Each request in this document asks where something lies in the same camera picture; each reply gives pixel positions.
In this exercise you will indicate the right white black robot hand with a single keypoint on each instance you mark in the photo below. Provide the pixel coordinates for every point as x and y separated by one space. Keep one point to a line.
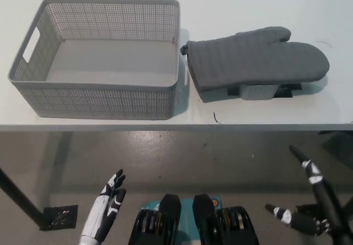
326 201

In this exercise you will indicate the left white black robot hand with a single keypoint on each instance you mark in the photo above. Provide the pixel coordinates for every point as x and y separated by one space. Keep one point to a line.
103 209

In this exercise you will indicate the black metal table leg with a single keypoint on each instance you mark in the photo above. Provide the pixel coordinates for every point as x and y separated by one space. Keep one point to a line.
19 198

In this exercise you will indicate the black tape patch under basket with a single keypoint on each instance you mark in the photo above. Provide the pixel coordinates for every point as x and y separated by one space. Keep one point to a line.
284 91

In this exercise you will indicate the grey quilted oven glove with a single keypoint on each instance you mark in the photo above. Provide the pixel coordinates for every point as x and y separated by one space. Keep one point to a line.
248 60

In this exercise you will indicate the small grey perforated basket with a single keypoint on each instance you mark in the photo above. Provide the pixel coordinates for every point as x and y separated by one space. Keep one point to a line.
257 92

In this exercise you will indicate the large grey perforated basket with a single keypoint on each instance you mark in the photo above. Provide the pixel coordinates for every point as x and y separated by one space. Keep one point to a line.
110 98

